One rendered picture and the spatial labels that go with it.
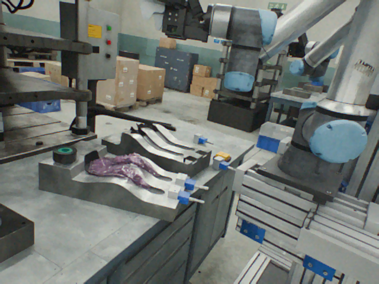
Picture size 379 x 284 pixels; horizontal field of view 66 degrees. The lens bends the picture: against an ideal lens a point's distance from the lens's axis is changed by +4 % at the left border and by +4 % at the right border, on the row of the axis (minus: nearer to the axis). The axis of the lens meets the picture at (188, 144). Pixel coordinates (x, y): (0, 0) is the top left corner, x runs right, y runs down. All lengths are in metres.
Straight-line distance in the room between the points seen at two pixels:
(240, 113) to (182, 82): 3.39
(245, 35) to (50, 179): 0.80
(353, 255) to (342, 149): 0.26
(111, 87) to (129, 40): 5.17
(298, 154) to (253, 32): 0.40
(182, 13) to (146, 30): 9.04
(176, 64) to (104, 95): 3.58
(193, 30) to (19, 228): 0.66
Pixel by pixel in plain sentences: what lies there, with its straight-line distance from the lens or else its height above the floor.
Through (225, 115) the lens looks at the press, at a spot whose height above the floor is 0.20.
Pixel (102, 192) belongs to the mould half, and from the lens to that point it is 1.04.
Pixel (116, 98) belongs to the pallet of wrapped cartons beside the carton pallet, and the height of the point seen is 0.28.
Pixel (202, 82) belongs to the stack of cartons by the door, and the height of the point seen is 0.39.
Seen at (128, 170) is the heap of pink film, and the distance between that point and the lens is 1.05.
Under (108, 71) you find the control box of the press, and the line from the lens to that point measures 1.98.
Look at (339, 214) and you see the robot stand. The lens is 0.96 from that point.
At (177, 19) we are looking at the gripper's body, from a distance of 0.75.
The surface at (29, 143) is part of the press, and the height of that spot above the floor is 0.79.
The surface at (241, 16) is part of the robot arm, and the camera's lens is 0.74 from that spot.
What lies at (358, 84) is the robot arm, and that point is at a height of 1.34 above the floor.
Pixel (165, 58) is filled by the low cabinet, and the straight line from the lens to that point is 8.65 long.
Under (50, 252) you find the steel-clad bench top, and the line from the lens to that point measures 0.90.
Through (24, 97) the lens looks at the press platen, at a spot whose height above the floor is 1.01.
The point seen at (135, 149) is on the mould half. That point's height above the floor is 0.87.
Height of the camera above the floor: 1.38
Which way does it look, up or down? 20 degrees down
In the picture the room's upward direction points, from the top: 9 degrees clockwise
